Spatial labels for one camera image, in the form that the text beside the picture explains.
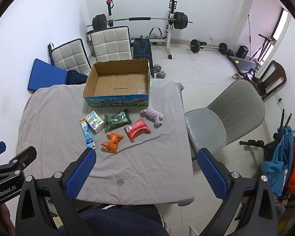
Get black speaker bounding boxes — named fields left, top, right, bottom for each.
left=237, top=45, right=249, bottom=59

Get cardboard box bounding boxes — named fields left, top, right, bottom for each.
left=83, top=59, right=152, bottom=108

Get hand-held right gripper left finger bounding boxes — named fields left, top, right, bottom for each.
left=15, top=148, right=97, bottom=236

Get person's dark pants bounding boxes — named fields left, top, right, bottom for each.
left=58, top=203, right=170, bottom=236

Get purple cloth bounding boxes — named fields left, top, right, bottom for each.
left=141, top=107, right=164, bottom=128

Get black rods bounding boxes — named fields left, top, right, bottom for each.
left=273, top=108, right=293, bottom=139

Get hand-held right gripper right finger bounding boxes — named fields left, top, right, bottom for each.
left=197, top=148, right=278, bottom=236

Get dark wooden chair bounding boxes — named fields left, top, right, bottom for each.
left=251, top=60, right=287, bottom=101

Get blue foam mat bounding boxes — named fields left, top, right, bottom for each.
left=28, top=58, right=70, bottom=94

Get long blue white packet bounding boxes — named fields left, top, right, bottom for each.
left=79, top=119, right=97, bottom=150

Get red snack packet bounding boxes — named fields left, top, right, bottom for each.
left=124, top=118, right=151, bottom=143

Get grey plastic chair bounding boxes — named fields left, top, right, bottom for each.
left=184, top=79, right=266, bottom=161

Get white quilted chair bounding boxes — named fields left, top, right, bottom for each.
left=90, top=26, right=133, bottom=64
left=49, top=39, right=92, bottom=75

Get blue jacket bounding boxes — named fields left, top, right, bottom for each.
left=262, top=126, right=294, bottom=197

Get black treadmill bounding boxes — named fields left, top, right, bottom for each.
left=227, top=55, right=262, bottom=75

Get long barbell with black plates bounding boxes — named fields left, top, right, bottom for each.
left=87, top=12, right=193, bottom=31

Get green snack packet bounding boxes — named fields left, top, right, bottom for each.
left=104, top=110, right=133, bottom=132

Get dark blue cloth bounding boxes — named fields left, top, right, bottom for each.
left=65, top=70, right=89, bottom=86

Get person's left forearm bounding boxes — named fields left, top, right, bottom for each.
left=0, top=205, right=16, bottom=236

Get black handlebar equipment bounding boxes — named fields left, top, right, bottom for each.
left=240, top=140, right=276, bottom=153

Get orange snack packet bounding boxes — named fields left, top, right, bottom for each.
left=100, top=132, right=124, bottom=155

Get window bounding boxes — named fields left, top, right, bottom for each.
left=259, top=7, right=289, bottom=62

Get white barbell rack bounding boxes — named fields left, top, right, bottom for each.
left=106, top=0, right=179, bottom=60

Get white small carton box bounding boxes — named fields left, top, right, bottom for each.
left=85, top=111, right=105, bottom=134

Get thin black pole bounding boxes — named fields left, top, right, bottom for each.
left=247, top=15, right=252, bottom=47

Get grey curved handle bar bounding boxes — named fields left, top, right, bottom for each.
left=149, top=27, right=165, bottom=40

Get black blue weight bench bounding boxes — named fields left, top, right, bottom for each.
left=131, top=36, right=155, bottom=78

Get short barbell with black plates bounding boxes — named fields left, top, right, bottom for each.
left=188, top=39, right=230, bottom=55

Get dark blue rod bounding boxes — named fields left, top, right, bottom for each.
left=48, top=43, right=55, bottom=66

